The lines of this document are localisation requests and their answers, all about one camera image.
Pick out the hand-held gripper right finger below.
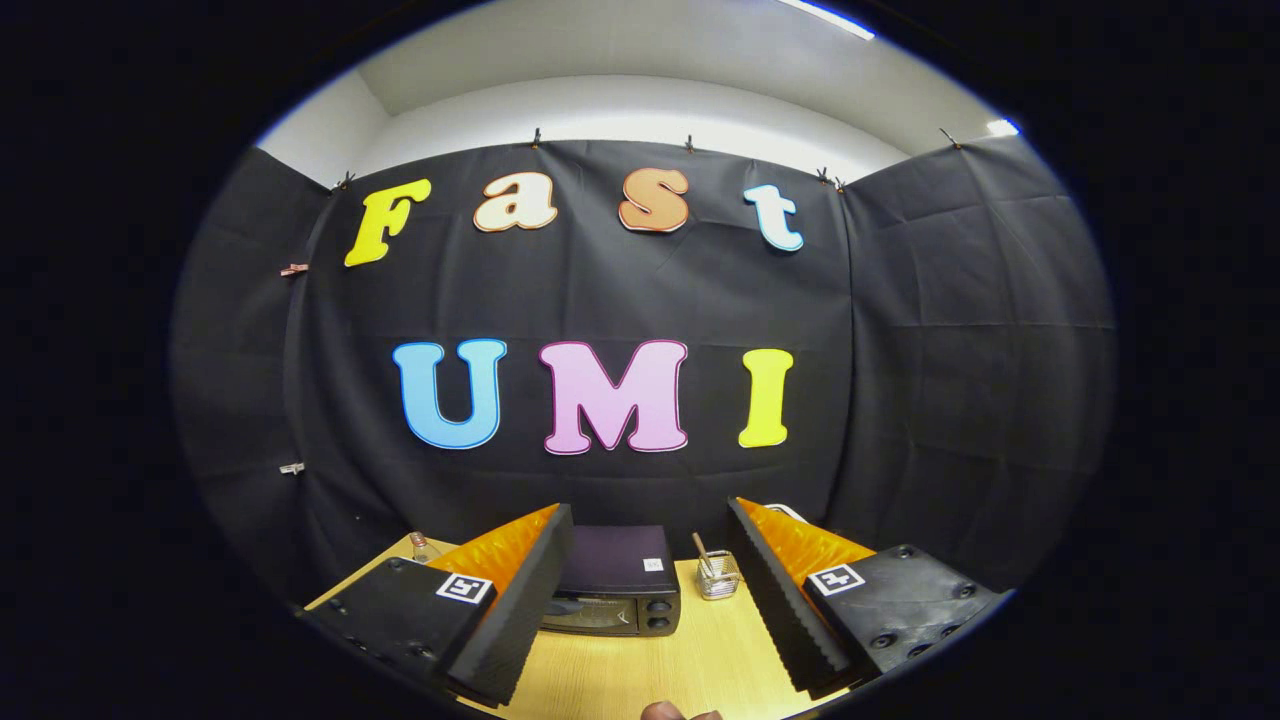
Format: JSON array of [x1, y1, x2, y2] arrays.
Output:
[[727, 497, 1008, 701]]

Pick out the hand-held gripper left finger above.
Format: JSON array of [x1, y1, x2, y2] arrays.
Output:
[[298, 503, 576, 708]]

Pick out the black toaster oven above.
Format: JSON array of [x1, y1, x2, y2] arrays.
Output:
[[540, 525, 683, 638]]

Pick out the wire mesh basket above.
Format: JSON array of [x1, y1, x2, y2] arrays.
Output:
[[697, 550, 743, 601]]

